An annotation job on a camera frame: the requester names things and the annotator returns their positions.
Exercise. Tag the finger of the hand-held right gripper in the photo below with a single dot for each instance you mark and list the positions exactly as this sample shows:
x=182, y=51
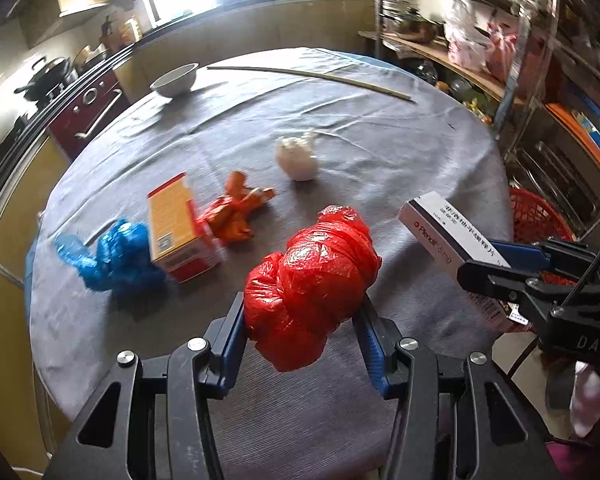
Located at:
x=517, y=255
x=500, y=280

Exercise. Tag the metal storage rack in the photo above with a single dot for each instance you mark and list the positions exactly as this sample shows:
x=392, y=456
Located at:
x=525, y=75

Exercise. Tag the white medicine box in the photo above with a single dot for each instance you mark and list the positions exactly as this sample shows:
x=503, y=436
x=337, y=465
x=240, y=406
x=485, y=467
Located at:
x=440, y=230

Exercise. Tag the orange seasoning bottles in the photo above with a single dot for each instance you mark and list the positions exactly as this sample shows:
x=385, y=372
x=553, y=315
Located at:
x=128, y=31

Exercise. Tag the grey tablecloth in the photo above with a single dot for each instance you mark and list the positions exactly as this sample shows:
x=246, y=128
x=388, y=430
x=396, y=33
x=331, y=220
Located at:
x=380, y=150

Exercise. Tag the stacked steel pots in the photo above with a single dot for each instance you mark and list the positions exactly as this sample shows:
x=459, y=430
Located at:
x=392, y=2

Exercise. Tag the red plastic bag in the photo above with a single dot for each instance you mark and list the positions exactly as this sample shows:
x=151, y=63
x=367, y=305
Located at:
x=310, y=285

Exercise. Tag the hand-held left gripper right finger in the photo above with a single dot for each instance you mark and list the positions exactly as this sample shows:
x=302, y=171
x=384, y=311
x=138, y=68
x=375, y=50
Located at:
x=375, y=360

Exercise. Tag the long wooden stick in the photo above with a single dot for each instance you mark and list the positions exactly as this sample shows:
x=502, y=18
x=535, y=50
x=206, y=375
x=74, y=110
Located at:
x=310, y=76

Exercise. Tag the stack of kitchen bowls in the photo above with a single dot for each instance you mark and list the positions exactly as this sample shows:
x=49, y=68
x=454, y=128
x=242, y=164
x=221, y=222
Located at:
x=89, y=55

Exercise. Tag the red plastic basket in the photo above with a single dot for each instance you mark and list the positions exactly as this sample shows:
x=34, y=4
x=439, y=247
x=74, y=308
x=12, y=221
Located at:
x=535, y=215

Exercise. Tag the white and pink plastic bag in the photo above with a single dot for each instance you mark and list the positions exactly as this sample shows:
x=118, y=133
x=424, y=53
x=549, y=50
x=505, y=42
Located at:
x=475, y=40

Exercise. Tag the black wok with lid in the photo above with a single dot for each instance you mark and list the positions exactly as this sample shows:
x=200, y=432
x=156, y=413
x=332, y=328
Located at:
x=50, y=76

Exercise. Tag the person's pink clothing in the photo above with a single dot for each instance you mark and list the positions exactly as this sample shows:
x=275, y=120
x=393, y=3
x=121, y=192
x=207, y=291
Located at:
x=562, y=457

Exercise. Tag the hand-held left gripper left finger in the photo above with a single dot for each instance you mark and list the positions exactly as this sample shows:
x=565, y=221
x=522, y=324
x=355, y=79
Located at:
x=232, y=335

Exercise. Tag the steel cooking pot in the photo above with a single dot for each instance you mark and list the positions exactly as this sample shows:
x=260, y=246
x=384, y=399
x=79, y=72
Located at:
x=415, y=26

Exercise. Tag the white ceramic bowl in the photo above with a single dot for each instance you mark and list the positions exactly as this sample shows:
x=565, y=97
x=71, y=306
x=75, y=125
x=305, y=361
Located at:
x=175, y=81

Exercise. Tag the dark red oven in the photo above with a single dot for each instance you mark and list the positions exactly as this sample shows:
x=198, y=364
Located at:
x=87, y=110

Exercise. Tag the orange wrapper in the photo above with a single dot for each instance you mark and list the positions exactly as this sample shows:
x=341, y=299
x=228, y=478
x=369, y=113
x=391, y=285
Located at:
x=235, y=210

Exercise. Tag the blue plastic bag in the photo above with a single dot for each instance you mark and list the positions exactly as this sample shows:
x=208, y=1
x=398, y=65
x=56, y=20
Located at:
x=115, y=255

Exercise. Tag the yellow base cabinets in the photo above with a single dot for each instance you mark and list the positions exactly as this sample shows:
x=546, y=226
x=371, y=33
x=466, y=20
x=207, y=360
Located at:
x=10, y=200

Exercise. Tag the orange tray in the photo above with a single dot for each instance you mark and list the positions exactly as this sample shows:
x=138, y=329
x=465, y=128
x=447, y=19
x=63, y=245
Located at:
x=577, y=130

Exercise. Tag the person's right hand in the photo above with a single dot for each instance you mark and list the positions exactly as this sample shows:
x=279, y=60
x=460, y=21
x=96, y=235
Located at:
x=587, y=400

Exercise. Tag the blue under cloth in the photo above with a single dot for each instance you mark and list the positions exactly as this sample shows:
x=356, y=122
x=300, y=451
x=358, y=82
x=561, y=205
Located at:
x=31, y=270

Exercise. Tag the orange and white carton box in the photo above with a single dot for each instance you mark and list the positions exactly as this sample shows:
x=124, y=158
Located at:
x=180, y=230

